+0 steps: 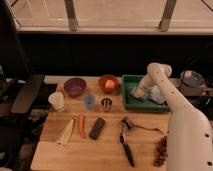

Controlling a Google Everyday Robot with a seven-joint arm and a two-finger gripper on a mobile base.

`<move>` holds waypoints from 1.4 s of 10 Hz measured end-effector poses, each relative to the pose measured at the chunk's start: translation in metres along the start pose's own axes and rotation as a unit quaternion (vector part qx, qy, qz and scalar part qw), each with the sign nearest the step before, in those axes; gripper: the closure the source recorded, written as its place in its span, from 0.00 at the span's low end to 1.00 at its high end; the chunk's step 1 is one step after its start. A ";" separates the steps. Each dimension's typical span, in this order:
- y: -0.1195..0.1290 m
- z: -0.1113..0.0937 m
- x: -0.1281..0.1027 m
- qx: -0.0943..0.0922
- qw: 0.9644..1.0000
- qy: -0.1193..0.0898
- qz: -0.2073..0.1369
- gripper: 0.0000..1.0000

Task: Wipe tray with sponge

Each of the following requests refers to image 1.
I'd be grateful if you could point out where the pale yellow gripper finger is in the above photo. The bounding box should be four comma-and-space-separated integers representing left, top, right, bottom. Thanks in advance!
131, 87, 147, 99

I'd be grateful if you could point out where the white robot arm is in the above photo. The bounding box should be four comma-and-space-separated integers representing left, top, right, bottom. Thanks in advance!
134, 63, 213, 171

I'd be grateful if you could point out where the green plastic tray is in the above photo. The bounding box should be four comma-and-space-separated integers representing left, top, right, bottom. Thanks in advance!
121, 75, 169, 112

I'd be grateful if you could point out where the orange food piece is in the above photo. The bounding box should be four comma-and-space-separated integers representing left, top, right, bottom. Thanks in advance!
105, 80, 115, 89

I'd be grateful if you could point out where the orange bowl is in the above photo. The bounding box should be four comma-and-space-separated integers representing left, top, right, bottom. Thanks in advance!
98, 74, 119, 94

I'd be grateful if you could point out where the small metal cup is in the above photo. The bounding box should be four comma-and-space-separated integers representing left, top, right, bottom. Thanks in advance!
101, 98, 112, 112

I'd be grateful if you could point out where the grey round container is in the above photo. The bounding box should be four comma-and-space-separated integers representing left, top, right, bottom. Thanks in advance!
180, 70, 204, 95

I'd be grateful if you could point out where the blue plastic cup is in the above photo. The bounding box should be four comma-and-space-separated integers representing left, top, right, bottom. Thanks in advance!
83, 94, 96, 109

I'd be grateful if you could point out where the black rectangular block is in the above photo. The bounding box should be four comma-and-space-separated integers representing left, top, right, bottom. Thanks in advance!
89, 118, 105, 140

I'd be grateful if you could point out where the wooden cutting board table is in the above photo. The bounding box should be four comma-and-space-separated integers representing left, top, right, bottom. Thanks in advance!
30, 75, 173, 171

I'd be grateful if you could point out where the orange carrot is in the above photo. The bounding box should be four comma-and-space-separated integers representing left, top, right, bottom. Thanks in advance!
78, 115, 86, 138

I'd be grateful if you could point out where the purple bowl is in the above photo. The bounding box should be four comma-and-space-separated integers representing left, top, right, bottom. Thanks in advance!
64, 77, 87, 97

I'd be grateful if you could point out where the red grape bunch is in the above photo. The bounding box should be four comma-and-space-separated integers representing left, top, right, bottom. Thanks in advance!
153, 136, 167, 167

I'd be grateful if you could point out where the yellow corn cob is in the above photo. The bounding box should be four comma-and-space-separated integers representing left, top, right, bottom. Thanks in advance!
56, 118, 75, 146

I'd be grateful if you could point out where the black office chair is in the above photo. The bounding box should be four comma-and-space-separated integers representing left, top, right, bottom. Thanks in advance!
0, 0, 44, 171

